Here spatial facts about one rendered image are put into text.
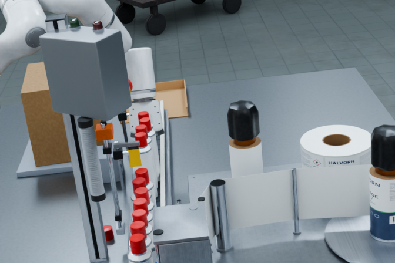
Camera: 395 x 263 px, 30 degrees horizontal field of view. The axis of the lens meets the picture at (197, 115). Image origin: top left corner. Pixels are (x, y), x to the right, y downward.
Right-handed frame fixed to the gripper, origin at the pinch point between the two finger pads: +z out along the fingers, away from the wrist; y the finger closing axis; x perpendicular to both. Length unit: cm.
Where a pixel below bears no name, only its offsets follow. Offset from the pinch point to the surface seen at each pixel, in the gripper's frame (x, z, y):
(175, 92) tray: 73, -15, 9
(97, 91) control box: -66, -20, -6
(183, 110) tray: 54, -8, 11
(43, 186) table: 7.7, 9.2, -35.9
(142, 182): -51, 3, 1
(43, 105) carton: 10.1, -16.9, -33.4
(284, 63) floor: 337, -21, 89
